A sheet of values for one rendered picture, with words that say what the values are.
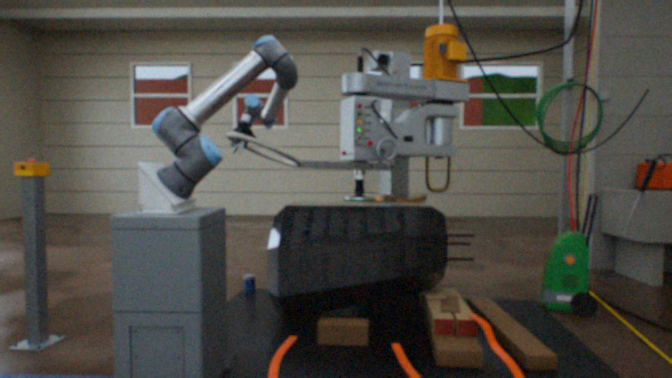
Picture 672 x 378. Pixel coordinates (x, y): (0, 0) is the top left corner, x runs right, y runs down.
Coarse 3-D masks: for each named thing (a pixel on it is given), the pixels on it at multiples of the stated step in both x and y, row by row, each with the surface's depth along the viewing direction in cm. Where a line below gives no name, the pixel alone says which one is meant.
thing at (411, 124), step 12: (372, 108) 267; (420, 108) 286; (432, 108) 289; (444, 108) 293; (456, 108) 297; (384, 120) 271; (396, 120) 296; (408, 120) 282; (420, 120) 285; (384, 132) 274; (396, 132) 278; (408, 132) 282; (420, 132) 286; (384, 144) 275; (396, 144) 279; (408, 144) 282; (420, 144) 286; (396, 156) 300; (408, 156) 298; (420, 156) 297; (432, 156) 295; (444, 156) 297
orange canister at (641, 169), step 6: (648, 162) 407; (642, 168) 409; (666, 168) 401; (642, 174) 409; (654, 174) 402; (660, 174) 402; (666, 174) 402; (654, 180) 402; (660, 180) 402; (666, 180) 402; (648, 186) 403; (654, 186) 403; (660, 186) 402; (666, 186) 402
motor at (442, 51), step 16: (432, 32) 293; (448, 32) 290; (432, 48) 294; (448, 48) 289; (464, 48) 289; (432, 64) 294; (448, 64) 291; (432, 80) 289; (448, 80) 289; (464, 80) 294
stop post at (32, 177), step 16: (32, 176) 235; (32, 192) 235; (32, 208) 236; (32, 224) 236; (32, 240) 237; (32, 256) 238; (32, 272) 238; (32, 288) 239; (32, 304) 239; (48, 304) 246; (32, 320) 240; (48, 320) 247; (32, 336) 240; (48, 336) 247; (64, 336) 252
